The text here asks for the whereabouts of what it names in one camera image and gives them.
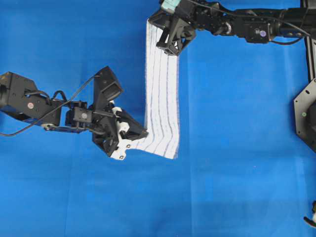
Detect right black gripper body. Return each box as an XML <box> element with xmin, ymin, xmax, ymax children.
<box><xmin>157</xmin><ymin>16</ymin><xmax>196</xmax><ymax>56</ymax></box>

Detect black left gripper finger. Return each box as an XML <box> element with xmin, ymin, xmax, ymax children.
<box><xmin>116</xmin><ymin>109</ymin><xmax>148</xmax><ymax>135</ymax></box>
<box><xmin>119</xmin><ymin>131</ymin><xmax>148</xmax><ymax>141</ymax></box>

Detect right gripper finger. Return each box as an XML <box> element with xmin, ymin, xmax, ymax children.
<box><xmin>149</xmin><ymin>11</ymin><xmax>174</xmax><ymax>31</ymax></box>

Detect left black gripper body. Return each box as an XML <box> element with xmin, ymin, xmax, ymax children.
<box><xmin>87</xmin><ymin>103</ymin><xmax>130</xmax><ymax>160</ymax></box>

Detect white blue striped towel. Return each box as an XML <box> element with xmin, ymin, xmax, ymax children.
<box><xmin>131</xmin><ymin>23</ymin><xmax>180</xmax><ymax>159</ymax></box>

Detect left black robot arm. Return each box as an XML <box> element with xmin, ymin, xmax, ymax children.
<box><xmin>0</xmin><ymin>67</ymin><xmax>148</xmax><ymax>160</ymax></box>

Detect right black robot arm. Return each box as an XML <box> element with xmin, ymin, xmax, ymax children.
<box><xmin>119</xmin><ymin>0</ymin><xmax>316</xmax><ymax>146</ymax></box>

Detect blue table cloth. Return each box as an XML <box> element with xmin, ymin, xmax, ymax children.
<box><xmin>0</xmin><ymin>0</ymin><xmax>316</xmax><ymax>237</ymax></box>

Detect black white clamp object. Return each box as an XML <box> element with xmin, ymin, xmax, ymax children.
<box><xmin>303</xmin><ymin>200</ymin><xmax>316</xmax><ymax>228</ymax></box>

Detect right wrist camera teal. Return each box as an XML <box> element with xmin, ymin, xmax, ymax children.
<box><xmin>159</xmin><ymin>0</ymin><xmax>195</xmax><ymax>18</ymax></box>

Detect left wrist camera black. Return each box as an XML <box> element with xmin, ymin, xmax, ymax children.
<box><xmin>93</xmin><ymin>66</ymin><xmax>123</xmax><ymax>110</ymax></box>

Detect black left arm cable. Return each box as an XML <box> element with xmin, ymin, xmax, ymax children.
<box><xmin>0</xmin><ymin>74</ymin><xmax>99</xmax><ymax>137</ymax></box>

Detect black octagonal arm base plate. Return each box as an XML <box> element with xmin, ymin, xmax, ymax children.
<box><xmin>293</xmin><ymin>79</ymin><xmax>316</xmax><ymax>152</ymax></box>

